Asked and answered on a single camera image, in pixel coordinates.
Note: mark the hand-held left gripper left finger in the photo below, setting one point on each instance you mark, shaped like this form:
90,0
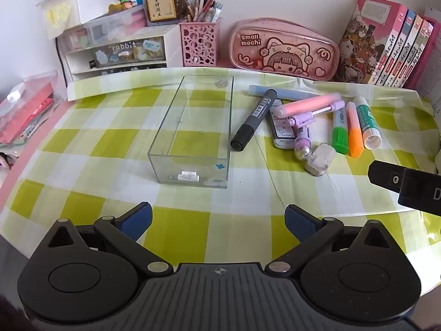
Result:
136,221

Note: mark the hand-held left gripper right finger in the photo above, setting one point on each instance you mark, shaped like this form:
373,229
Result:
301,222

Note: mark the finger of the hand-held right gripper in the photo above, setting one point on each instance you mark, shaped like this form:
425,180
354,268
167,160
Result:
384,176

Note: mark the orange highlighter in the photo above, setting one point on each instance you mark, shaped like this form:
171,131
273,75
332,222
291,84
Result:
355,134

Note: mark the white glue stick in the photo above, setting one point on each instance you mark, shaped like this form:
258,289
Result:
367,120

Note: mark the green highlighter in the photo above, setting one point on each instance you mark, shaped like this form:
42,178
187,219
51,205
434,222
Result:
340,138

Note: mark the grey white eraser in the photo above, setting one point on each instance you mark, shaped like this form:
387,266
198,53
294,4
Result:
320,160

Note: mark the purple pen with ball charm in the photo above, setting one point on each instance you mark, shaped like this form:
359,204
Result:
330,107

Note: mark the pencil lead refill case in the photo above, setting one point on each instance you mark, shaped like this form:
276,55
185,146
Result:
280,134

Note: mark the pink highlighter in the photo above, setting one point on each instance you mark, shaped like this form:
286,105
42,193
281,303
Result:
310,105

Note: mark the clear plastic organizer box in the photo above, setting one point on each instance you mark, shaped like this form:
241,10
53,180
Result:
193,127

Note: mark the black marker pen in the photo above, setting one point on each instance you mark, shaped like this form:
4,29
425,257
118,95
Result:
255,117

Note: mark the light blue pen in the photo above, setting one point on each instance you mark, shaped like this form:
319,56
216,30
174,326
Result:
293,93

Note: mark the small white clip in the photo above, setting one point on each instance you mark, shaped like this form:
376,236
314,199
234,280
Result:
188,176

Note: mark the green checked tablecloth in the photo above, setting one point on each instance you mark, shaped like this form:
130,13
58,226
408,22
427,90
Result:
103,144

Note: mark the illustrated novel book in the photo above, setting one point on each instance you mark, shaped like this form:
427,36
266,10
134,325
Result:
423,62
413,58
361,41
401,55

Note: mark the printed picture card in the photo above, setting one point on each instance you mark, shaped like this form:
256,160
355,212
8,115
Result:
8,161

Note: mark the red booklet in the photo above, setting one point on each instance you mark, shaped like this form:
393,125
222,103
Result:
24,113

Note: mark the pink cartoon pencil case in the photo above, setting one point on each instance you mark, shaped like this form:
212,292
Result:
286,55

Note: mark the white desktop drawer organizer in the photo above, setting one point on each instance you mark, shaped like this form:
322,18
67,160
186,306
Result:
172,48

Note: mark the clear plastic document case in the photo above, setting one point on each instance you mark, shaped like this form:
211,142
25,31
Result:
20,86

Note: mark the pink perforated pen holder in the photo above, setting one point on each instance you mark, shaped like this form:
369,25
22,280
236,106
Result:
199,44

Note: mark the clear plastic storage box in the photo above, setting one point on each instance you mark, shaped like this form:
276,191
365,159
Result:
103,27

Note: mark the small toy figure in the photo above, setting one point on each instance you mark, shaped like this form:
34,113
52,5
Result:
122,7

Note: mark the framed calligraphy sign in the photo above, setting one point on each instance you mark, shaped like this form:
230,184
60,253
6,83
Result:
160,7

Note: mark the clear packet with yellow contents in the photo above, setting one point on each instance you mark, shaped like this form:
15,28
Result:
57,17

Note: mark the white cardboard box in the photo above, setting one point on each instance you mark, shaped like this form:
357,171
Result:
93,3

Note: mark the bunch of pens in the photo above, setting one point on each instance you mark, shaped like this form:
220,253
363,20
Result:
203,7

